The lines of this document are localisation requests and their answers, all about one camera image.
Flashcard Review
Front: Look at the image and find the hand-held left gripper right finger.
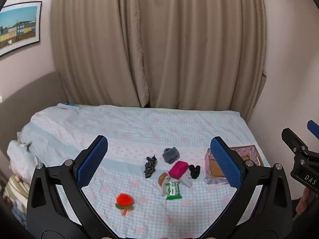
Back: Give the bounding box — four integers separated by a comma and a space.
207, 136, 293, 239

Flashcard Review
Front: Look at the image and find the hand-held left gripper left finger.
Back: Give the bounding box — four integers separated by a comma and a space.
26, 135, 110, 239

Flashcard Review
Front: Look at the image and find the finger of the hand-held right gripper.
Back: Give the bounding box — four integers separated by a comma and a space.
282, 128, 312, 158
307, 120, 319, 139

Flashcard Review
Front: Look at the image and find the pink patterned cardboard box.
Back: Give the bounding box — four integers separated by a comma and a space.
203, 145, 264, 185

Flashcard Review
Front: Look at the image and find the magenta pouch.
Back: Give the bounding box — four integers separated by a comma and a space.
168, 161, 188, 179

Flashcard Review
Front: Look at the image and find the orange plush toy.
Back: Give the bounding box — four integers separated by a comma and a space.
115, 193, 135, 216

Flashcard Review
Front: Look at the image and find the grey sock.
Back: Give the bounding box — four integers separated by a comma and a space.
162, 147, 180, 164

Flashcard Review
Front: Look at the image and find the black white patterned sock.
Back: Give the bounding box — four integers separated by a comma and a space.
143, 156, 158, 179

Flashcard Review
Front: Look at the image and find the green wipes packet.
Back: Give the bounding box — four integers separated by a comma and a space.
165, 181, 182, 200

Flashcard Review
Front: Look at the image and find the brown plush toy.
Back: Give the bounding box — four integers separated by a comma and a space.
158, 172, 172, 197

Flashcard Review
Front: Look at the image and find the person's right hand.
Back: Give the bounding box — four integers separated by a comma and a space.
296, 188, 311, 215

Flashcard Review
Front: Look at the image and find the light blue checked blanket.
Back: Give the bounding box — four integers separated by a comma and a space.
7, 103, 272, 239

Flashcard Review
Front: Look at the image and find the striped cloth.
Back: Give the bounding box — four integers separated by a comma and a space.
2, 174, 31, 229

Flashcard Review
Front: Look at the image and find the beige curtain panel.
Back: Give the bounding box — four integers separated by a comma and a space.
50, 0, 150, 108
137, 0, 267, 111

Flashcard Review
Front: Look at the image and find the framed wall picture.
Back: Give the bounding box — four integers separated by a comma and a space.
0, 1, 42, 57

